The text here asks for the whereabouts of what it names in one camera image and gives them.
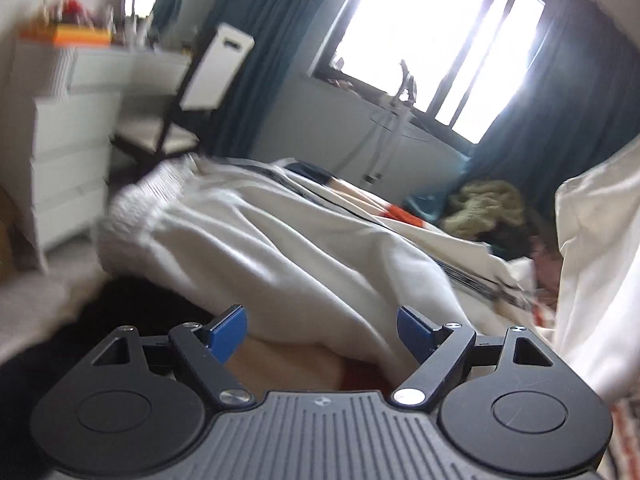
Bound yellow-green knitted blanket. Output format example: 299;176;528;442
439;180;526;240

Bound white sweatpants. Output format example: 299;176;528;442
98;143;639;402

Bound window with dark frame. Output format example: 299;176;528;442
314;0;547;154

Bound white drawer dresser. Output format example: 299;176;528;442
1;40;190;268

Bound teal right curtain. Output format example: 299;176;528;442
465;0;639;220

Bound teal left curtain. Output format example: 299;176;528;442
199;0;374;162

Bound orange box on dresser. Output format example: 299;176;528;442
18;24;112;47

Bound teal curtain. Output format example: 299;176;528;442
199;0;374;162
465;0;639;220

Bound pink garment on pile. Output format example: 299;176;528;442
529;236;563;309

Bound striped bed blanket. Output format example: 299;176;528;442
0;156;640;480

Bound white garment steamer stand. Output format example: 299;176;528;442
332;58;420;190

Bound black chair white back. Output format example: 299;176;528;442
113;23;255;171

